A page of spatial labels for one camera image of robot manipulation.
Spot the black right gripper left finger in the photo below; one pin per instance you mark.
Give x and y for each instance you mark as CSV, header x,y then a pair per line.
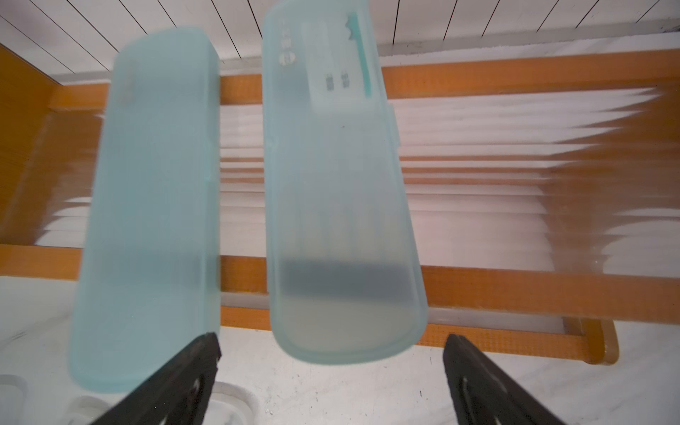
x,y
178,393

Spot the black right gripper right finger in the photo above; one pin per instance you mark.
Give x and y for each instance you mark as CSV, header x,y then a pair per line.
x,y
483,393

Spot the wooden two-tier shelf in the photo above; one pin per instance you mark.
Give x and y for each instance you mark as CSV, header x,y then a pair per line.
x,y
546,187

